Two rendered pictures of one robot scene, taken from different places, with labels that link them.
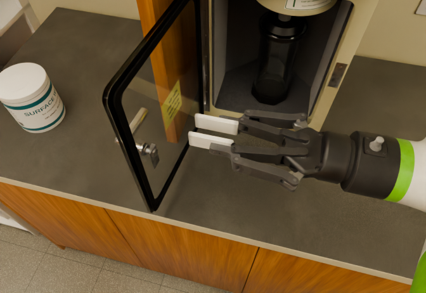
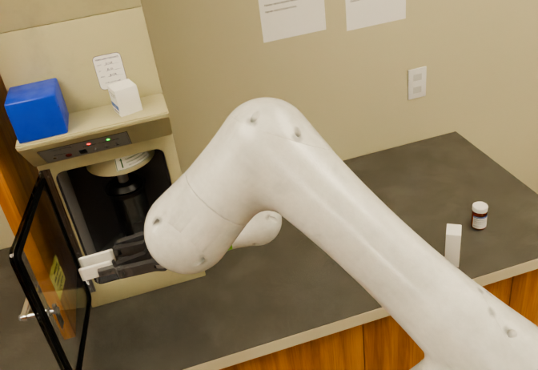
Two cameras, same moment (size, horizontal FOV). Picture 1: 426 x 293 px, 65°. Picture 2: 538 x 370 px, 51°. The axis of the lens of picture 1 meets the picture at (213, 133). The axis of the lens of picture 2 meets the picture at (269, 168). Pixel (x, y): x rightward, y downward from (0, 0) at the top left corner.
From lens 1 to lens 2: 0.76 m
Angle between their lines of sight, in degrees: 30
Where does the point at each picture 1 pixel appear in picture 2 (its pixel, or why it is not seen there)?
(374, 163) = not seen: hidden behind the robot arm
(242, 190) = (156, 340)
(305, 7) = (131, 164)
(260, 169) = (138, 265)
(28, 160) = not seen: outside the picture
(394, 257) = (301, 319)
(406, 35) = not seen: hidden behind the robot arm
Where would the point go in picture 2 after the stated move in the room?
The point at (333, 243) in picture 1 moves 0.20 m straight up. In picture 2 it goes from (250, 336) to (238, 275)
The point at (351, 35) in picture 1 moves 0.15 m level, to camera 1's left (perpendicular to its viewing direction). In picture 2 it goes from (172, 170) to (115, 192)
